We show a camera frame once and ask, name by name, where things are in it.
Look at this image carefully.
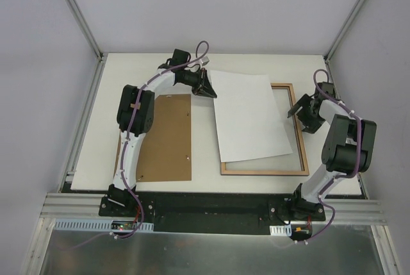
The aluminium corner post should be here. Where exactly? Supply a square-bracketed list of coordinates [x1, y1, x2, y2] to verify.
[65, 0, 103, 60]
[324, 0, 368, 64]

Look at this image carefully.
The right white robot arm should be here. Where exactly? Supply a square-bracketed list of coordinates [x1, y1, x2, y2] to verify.
[287, 82, 377, 221]

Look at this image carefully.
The right white cable duct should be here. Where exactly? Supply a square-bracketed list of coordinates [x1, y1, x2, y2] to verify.
[269, 225, 292, 237]

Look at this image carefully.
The aluminium front rail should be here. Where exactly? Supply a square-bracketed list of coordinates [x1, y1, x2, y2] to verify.
[32, 192, 400, 274]

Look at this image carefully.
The left white cable duct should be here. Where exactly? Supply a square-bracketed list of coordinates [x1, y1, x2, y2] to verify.
[54, 219, 154, 233]

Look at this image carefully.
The white cable duct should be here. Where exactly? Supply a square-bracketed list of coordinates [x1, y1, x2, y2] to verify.
[269, 225, 292, 237]
[54, 219, 154, 233]

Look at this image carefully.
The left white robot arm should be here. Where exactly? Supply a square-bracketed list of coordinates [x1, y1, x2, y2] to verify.
[100, 49, 217, 217]

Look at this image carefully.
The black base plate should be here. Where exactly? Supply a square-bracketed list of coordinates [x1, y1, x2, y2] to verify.
[99, 190, 325, 235]

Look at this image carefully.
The brown cardboard backing board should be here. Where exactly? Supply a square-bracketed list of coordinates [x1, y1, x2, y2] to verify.
[113, 94, 192, 188]

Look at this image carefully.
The left aluminium corner post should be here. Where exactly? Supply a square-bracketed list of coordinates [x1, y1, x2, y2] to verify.
[65, 0, 103, 60]

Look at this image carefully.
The blue wooden picture frame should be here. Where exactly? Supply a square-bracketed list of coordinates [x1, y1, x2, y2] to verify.
[221, 83, 309, 176]

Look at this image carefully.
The right aluminium corner post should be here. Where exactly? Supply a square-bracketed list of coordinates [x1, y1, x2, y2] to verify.
[324, 0, 368, 64]

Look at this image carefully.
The transparent plastic sheet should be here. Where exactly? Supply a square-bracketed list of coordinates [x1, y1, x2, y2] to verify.
[226, 151, 304, 171]

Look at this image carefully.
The pier landscape photo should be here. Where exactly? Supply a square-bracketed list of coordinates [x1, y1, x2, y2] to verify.
[210, 70, 293, 162]

